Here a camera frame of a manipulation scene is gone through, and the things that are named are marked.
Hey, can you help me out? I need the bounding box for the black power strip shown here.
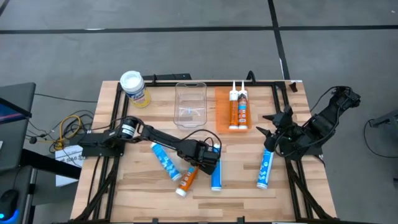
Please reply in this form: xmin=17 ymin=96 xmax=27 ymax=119
xmin=142 ymin=73 xmax=192 ymax=82

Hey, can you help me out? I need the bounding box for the black computer mouse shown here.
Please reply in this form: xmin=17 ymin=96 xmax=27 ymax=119
xmin=0 ymin=189 xmax=19 ymax=218

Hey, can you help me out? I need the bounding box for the clear plastic bin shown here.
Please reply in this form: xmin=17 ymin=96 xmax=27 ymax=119
xmin=174 ymin=82 xmax=208 ymax=130

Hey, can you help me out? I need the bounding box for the laptop screen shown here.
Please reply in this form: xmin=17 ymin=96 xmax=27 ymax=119
xmin=0 ymin=98 xmax=32 ymax=125

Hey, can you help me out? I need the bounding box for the black aluminium rig frame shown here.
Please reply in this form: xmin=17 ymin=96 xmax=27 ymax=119
xmin=60 ymin=70 xmax=343 ymax=224

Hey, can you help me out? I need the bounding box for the Lysol wipes canister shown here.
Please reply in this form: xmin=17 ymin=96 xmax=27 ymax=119
xmin=119 ymin=70 xmax=152 ymax=108

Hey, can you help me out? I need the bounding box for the white paper sheet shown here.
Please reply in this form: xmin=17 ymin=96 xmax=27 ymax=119
xmin=55 ymin=144 xmax=85 ymax=187

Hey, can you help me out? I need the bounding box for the grey desk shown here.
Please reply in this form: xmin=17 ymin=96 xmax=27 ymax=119
xmin=0 ymin=82 xmax=37 ymax=224

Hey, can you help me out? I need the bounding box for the black floor cable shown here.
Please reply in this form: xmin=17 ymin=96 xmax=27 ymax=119
xmin=363 ymin=118 xmax=398 ymax=159

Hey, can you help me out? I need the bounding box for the yellow cable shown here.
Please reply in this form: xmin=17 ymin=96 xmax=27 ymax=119
xmin=54 ymin=114 xmax=82 ymax=150

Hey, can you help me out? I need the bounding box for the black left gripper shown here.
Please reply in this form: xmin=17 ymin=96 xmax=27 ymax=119
xmin=180 ymin=141 xmax=221 ymax=175

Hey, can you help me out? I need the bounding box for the orange sealant tube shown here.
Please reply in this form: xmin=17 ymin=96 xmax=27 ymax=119
xmin=229 ymin=80 xmax=239 ymax=130
xmin=238 ymin=80 xmax=249 ymax=130
xmin=175 ymin=166 xmax=200 ymax=198

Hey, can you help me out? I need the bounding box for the blue silicone tube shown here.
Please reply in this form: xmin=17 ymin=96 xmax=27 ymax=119
xmin=210 ymin=142 xmax=223 ymax=192
xmin=256 ymin=147 xmax=275 ymax=190
xmin=150 ymin=142 xmax=183 ymax=182

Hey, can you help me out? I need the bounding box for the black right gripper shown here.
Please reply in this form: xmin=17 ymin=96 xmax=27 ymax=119
xmin=256 ymin=105 xmax=307 ymax=153

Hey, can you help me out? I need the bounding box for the orange translucent plastic bin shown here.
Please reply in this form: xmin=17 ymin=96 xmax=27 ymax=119
xmin=214 ymin=86 xmax=253 ymax=134

